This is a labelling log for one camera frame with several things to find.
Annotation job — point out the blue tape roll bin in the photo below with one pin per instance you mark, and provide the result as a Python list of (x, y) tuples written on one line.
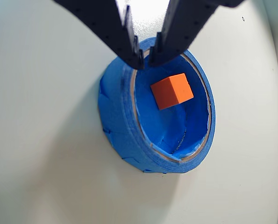
[(120, 121)]

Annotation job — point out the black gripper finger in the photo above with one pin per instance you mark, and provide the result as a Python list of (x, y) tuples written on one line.
[(106, 23), (185, 25)]

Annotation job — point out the orange foam cube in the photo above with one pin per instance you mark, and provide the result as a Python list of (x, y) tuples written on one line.
[(171, 92)]

